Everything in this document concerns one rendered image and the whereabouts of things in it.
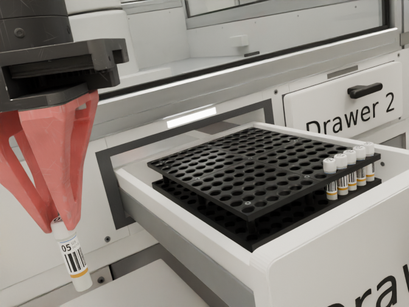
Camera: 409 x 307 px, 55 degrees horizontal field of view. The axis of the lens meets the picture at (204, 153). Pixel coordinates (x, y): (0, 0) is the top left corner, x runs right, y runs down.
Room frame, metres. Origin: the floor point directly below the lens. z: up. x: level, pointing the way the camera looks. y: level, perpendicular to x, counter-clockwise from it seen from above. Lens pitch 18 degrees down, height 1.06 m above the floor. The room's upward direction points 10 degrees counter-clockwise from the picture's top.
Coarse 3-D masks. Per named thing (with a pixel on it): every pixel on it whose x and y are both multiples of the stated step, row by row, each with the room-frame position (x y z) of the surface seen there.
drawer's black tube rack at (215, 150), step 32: (256, 128) 0.57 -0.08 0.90; (160, 160) 0.50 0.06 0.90; (192, 160) 0.47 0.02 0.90; (224, 160) 0.46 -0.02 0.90; (256, 160) 0.43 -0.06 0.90; (288, 160) 0.41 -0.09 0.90; (320, 160) 0.39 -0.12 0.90; (160, 192) 0.47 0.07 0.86; (192, 192) 0.44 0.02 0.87; (224, 192) 0.35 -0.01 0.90; (256, 192) 0.35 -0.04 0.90; (320, 192) 0.38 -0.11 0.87; (352, 192) 0.36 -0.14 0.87; (224, 224) 0.35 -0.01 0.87; (256, 224) 0.34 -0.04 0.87; (288, 224) 0.32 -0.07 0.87
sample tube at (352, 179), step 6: (348, 150) 0.38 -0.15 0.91; (354, 150) 0.37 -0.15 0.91; (348, 156) 0.37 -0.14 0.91; (354, 156) 0.37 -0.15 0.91; (348, 162) 0.37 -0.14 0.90; (354, 162) 0.37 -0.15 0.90; (348, 174) 0.37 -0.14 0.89; (354, 174) 0.37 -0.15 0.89; (348, 180) 0.37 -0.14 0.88; (354, 180) 0.37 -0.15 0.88; (348, 186) 0.37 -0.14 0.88; (354, 186) 0.37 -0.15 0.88
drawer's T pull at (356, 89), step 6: (372, 84) 0.67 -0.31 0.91; (378, 84) 0.66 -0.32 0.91; (348, 90) 0.67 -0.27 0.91; (354, 90) 0.64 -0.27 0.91; (360, 90) 0.64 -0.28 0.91; (366, 90) 0.65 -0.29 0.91; (372, 90) 0.66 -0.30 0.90; (378, 90) 0.66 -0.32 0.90; (354, 96) 0.64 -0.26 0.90; (360, 96) 0.64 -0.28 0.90
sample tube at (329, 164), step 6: (324, 162) 0.36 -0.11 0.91; (330, 162) 0.35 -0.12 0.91; (324, 168) 0.36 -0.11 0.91; (330, 168) 0.35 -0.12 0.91; (336, 168) 0.36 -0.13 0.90; (336, 180) 0.36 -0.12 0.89; (330, 186) 0.36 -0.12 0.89; (336, 186) 0.36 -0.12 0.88; (330, 192) 0.36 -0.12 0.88; (336, 192) 0.36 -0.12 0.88; (330, 198) 0.36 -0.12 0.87; (336, 198) 0.36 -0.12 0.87
